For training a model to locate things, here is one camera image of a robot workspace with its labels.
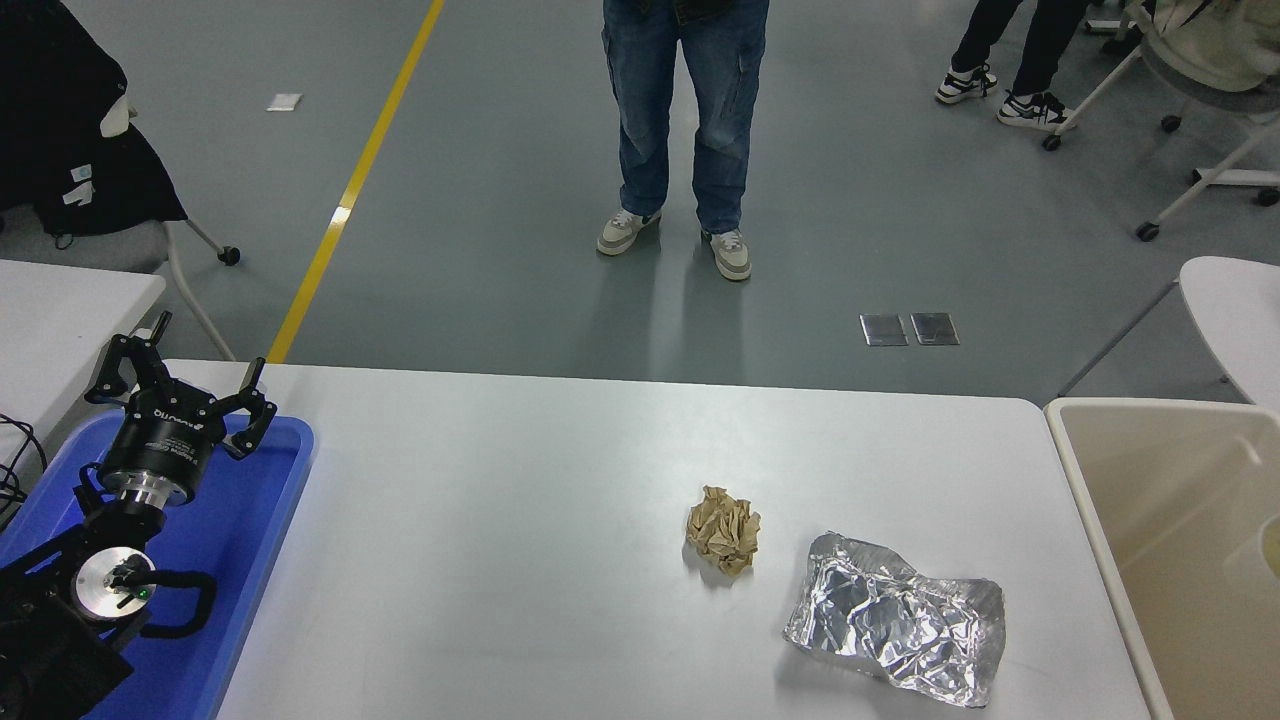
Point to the person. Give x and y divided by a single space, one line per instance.
1050 40
640 100

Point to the white wheeled chair base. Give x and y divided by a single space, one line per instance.
1112 27

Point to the white paper cup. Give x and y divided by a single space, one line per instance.
1262 560

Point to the blue plastic tray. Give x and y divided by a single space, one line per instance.
230 520

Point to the white paper scrap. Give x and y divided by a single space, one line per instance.
285 102

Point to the silver foil tray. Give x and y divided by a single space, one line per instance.
900 620

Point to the yellow floor tape line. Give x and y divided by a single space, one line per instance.
350 190

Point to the cream coat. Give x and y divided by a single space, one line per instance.
1220 40

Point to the tan paper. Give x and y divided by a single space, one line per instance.
722 530

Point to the grey white-legged wheeled chair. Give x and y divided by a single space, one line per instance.
1210 100

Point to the large pale bin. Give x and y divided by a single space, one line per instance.
1130 560

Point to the metal floor plate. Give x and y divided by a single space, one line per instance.
934 328
883 330

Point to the white side table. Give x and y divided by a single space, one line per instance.
60 320

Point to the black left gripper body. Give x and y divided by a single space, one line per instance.
160 445

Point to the black jacket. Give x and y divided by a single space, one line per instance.
60 120

